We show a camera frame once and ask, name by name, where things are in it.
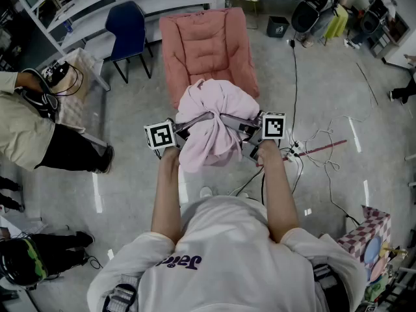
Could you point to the pink cloth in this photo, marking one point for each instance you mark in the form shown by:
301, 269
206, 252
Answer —
211, 109

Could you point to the pink checked box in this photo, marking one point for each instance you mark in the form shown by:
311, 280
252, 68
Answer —
367, 236

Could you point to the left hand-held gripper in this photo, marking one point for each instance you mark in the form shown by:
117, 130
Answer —
159, 136

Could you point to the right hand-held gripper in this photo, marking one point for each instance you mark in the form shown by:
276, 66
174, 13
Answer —
273, 125

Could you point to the blue chair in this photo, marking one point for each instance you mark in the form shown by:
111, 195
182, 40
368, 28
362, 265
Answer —
126, 31

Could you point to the yellow-green stool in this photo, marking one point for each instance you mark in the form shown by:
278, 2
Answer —
338, 23

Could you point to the person's white shoe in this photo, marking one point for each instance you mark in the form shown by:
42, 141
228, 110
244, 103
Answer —
243, 194
206, 192

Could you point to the white power strip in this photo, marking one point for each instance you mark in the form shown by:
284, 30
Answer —
294, 149

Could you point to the grey low cabinet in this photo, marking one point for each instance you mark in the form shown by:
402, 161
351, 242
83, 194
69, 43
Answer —
390, 34

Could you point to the white metal shelf rack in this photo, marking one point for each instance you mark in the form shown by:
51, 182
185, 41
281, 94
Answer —
97, 2

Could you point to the salmon cushioned seat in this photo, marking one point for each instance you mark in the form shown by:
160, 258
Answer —
208, 47

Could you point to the person's right forearm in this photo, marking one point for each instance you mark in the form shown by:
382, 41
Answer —
279, 193

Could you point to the person's left forearm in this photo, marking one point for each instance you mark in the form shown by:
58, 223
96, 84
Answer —
165, 200

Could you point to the person's white t-shirt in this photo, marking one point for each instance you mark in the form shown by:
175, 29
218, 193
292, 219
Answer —
227, 258

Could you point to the dark green waste bin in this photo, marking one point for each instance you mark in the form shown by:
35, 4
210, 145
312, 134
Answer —
278, 27

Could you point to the clear plastic crate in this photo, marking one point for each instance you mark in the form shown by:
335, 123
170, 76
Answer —
76, 76

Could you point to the light blue plate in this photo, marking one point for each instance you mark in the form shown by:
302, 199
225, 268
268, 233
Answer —
372, 250

